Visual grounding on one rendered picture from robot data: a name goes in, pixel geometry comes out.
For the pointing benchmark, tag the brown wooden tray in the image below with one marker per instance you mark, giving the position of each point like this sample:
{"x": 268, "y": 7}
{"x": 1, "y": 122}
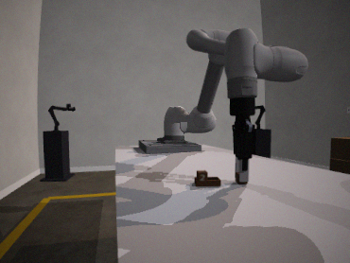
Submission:
{"x": 211, "y": 181}

